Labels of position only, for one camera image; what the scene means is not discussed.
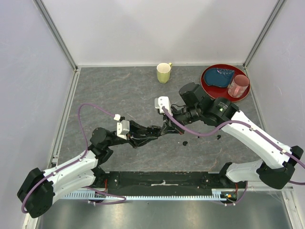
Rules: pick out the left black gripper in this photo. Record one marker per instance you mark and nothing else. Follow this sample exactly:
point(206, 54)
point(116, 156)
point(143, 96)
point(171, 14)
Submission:
point(136, 136)

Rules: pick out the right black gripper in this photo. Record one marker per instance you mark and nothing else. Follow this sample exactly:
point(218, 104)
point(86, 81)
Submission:
point(175, 128)

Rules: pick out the black earbud charging case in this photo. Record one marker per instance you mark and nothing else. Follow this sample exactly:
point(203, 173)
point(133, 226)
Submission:
point(153, 130)

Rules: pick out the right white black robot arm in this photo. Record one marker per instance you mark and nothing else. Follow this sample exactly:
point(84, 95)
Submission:
point(203, 116)

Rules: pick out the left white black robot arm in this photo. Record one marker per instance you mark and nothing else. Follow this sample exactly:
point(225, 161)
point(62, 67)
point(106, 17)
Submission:
point(41, 189)

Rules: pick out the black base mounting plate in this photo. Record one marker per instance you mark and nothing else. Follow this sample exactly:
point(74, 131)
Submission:
point(125, 183)

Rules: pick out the yellow green mug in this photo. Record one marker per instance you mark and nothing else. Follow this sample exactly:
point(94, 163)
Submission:
point(163, 72)

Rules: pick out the blue ceramic plate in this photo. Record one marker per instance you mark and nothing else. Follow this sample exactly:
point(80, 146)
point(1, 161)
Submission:
point(218, 77)

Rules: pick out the red round tray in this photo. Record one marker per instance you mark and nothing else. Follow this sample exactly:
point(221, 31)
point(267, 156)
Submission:
point(216, 92)

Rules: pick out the pink patterned cup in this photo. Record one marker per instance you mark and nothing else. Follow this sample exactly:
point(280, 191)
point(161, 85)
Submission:
point(238, 86)

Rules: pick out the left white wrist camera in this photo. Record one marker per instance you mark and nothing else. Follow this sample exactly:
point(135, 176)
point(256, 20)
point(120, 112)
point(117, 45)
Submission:
point(122, 127)

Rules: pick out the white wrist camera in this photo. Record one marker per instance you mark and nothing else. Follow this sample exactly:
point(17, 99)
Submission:
point(122, 127)
point(160, 102)

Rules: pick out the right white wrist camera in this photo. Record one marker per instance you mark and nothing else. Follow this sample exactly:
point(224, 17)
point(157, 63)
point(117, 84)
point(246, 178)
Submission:
point(160, 102)

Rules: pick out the light blue cable duct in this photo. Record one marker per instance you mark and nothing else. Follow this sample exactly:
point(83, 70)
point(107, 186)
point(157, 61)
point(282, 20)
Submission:
point(86, 194)

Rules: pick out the left aluminium frame post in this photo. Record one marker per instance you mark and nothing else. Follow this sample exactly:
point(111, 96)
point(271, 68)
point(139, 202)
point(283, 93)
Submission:
point(55, 32)

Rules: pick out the aluminium frame post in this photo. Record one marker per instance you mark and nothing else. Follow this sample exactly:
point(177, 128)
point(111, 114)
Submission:
point(264, 31)
point(55, 32)

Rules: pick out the right aluminium frame post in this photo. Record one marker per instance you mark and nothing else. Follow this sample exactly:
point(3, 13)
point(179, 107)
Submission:
point(264, 31)

